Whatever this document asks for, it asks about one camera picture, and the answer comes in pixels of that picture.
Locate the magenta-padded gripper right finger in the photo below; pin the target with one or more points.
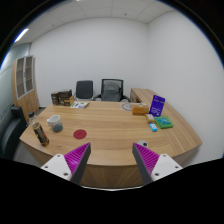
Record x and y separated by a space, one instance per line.
146 160

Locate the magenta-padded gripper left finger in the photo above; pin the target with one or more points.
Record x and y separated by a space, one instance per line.
74 161

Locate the flat round red coaster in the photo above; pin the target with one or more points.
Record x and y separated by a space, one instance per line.
80 134

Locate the small blue box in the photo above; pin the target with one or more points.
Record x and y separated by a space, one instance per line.
153 127

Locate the small yellow box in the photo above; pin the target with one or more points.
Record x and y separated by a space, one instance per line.
149 118

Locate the brown wooden tissue box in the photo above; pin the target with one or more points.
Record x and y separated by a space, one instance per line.
140 109

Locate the green and white booklet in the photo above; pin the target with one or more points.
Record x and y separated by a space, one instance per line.
79 105

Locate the round coiled mat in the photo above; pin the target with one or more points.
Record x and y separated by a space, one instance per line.
127 106

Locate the small yellow-brown box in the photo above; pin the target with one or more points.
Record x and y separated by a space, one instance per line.
69 101

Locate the dark brown box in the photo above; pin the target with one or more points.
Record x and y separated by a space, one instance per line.
65 95
55 97

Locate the black sofa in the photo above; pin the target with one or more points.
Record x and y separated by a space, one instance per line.
10 130

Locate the black leather office chair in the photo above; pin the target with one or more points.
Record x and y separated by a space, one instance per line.
84 90

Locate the grey mesh office chair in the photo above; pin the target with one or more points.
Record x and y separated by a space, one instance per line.
111 90

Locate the wooden cabinet with glass doors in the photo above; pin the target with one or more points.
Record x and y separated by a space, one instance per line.
25 83

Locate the ceiling light strip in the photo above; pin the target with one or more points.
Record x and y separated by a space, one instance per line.
21 35

